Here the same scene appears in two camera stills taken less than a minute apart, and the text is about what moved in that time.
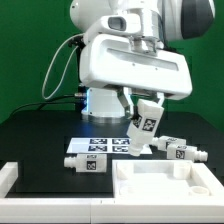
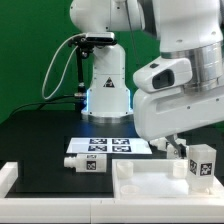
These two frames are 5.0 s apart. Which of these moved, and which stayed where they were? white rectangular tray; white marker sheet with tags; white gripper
Moved: white gripper
Stayed: white marker sheet with tags; white rectangular tray
